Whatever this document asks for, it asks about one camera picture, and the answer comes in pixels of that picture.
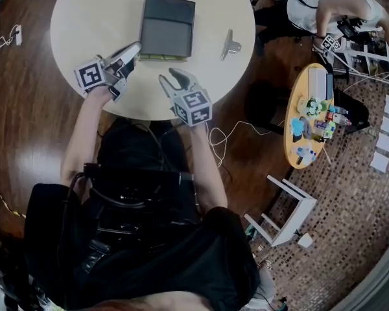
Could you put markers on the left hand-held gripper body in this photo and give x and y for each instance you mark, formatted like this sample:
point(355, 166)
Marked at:
point(89, 76)

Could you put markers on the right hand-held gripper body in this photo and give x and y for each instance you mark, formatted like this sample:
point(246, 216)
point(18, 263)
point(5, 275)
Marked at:
point(194, 107)

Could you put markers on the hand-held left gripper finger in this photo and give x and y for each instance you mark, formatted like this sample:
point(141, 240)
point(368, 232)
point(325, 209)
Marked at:
point(126, 53)
point(127, 69)

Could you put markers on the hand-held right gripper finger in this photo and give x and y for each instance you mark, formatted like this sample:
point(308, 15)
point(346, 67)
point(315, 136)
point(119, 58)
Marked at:
point(168, 89)
point(186, 79)

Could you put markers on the dark grey drawer box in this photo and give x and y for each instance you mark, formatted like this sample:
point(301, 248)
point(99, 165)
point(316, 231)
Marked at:
point(167, 28)

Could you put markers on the silver metal clip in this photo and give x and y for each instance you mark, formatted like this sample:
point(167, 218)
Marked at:
point(228, 45)

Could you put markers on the person's left forearm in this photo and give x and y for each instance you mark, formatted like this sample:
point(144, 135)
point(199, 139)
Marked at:
point(81, 134)

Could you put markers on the person's right forearm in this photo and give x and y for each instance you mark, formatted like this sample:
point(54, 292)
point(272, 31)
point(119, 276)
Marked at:
point(207, 167)

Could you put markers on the black stool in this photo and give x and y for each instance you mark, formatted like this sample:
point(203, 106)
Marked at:
point(266, 105)

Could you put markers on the white power strip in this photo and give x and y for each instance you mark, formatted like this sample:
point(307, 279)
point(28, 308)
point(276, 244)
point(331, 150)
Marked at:
point(18, 36)

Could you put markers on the black chest-mounted rig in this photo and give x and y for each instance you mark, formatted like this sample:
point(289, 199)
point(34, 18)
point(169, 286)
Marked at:
point(133, 173)

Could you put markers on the blue cloth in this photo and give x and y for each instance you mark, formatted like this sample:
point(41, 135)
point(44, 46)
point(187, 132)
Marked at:
point(297, 125)

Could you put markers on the small black box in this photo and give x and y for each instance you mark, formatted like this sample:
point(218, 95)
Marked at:
point(296, 138)

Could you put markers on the yellow oval side table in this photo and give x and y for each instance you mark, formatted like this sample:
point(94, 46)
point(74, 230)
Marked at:
point(291, 154)

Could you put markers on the grey cloth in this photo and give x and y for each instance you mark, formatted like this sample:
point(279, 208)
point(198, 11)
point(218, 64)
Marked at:
point(307, 130)

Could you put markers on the black phone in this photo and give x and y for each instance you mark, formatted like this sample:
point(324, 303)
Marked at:
point(299, 160)

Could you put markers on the green white potted plant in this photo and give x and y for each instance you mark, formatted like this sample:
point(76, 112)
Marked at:
point(314, 106)

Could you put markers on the clear bottle with blue label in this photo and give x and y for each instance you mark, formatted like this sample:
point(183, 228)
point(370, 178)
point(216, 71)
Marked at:
point(306, 153)

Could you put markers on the white box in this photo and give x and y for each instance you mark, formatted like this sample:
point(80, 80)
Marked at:
point(317, 83)

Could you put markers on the purple packet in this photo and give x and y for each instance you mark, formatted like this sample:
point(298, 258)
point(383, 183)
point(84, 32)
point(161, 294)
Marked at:
point(319, 123)

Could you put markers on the teal book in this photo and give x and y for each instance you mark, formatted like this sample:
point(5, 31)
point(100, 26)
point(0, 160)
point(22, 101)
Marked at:
point(329, 86)

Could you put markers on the green packet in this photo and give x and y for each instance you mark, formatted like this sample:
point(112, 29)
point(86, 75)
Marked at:
point(329, 130)

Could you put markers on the white stool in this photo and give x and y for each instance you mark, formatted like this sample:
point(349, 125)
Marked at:
point(298, 212)

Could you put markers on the black bag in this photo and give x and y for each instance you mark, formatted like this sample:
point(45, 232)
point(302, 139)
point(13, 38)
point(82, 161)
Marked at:
point(351, 112)

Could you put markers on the person's black clothed body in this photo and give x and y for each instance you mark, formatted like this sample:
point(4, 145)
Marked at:
point(197, 264)

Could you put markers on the white rack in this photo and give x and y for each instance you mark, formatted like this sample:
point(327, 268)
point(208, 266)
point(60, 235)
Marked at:
point(366, 55)

